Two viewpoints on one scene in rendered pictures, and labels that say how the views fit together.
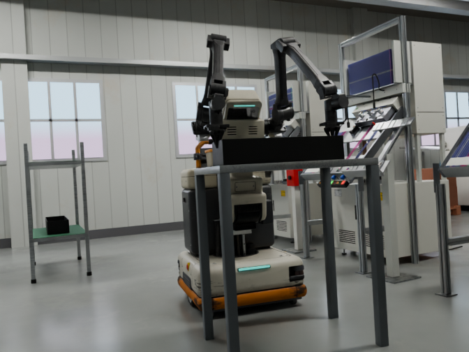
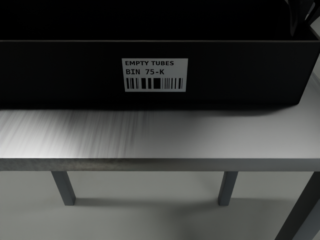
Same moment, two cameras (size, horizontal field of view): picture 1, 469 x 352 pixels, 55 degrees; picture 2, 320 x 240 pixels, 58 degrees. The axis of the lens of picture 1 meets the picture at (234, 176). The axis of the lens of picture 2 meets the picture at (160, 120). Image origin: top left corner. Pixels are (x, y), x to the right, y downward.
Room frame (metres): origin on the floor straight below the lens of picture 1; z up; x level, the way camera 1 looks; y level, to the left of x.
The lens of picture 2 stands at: (2.45, -0.01, 1.10)
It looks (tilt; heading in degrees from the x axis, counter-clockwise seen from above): 42 degrees down; 197
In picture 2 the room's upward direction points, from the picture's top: straight up
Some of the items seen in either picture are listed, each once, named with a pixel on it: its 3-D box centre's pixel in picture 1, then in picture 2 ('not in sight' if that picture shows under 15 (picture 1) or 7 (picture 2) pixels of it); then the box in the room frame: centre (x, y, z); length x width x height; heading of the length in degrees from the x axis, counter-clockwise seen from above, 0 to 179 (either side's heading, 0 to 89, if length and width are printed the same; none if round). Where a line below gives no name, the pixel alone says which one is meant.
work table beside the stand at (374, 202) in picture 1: (286, 252); (139, 188); (2.01, -0.21, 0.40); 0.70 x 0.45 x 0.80; 107
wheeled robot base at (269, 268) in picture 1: (236, 272); not in sight; (2.75, 0.02, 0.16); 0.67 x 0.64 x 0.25; 18
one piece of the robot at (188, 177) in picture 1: (228, 202); not in sight; (2.84, 0.05, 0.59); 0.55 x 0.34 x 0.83; 108
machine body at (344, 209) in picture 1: (389, 218); not in sight; (3.82, -1.29, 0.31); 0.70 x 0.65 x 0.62; 24
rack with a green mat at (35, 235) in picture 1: (55, 208); not in sight; (4.01, 1.61, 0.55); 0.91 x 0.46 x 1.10; 24
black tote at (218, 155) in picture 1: (278, 151); (126, 47); (2.03, -0.20, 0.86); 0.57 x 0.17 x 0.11; 107
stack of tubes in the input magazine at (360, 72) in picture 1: (374, 74); not in sight; (3.72, -1.21, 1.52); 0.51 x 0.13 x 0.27; 24
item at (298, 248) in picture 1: (296, 209); not in sight; (4.29, -0.57, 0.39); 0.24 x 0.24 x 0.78; 24
